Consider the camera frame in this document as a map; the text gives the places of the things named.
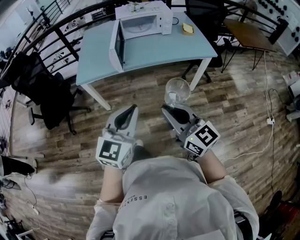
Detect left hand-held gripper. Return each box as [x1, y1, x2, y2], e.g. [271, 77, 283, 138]
[96, 104, 144, 170]

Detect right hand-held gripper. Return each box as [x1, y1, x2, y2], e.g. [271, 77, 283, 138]
[161, 104, 221, 158]

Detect clear glass cup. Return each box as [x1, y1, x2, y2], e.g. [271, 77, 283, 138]
[165, 78, 192, 110]

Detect white microwave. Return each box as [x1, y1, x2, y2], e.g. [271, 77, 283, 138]
[108, 0, 174, 73]

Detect person's right forearm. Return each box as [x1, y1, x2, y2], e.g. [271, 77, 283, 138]
[198, 149, 230, 186]

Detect person's left forearm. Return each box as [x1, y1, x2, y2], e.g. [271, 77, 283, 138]
[100, 163, 125, 204]

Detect person's black trousers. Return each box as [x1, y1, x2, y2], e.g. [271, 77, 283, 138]
[132, 139, 153, 164]

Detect white table leg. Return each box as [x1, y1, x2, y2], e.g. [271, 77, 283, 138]
[188, 57, 209, 92]
[80, 83, 112, 112]

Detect black mesh office chair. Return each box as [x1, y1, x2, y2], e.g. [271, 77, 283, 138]
[10, 51, 92, 136]
[181, 0, 227, 83]

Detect yellow tray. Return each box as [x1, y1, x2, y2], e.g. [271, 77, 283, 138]
[181, 22, 196, 37]

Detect person's white shirt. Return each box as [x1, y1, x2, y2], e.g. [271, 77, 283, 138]
[86, 155, 260, 240]

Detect wooden side table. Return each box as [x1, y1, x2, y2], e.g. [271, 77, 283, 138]
[221, 18, 279, 71]

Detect pale blue artificial flowers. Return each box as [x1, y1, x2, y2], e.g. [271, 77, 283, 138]
[126, 1, 145, 13]

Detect white cardboard box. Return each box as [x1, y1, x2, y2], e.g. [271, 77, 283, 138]
[282, 71, 300, 99]

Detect white panel with black knobs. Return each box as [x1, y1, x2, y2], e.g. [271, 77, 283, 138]
[255, 0, 300, 56]

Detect white floor cable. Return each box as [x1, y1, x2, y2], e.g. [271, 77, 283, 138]
[219, 50, 277, 163]

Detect black shoulder strap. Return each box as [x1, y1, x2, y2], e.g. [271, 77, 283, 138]
[233, 210, 247, 233]

